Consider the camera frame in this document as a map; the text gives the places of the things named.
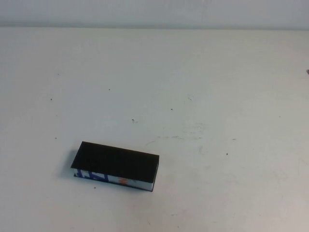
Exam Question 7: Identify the black glasses case printed side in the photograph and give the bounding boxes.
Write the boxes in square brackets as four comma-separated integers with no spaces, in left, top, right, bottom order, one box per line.
[70,141,160,193]

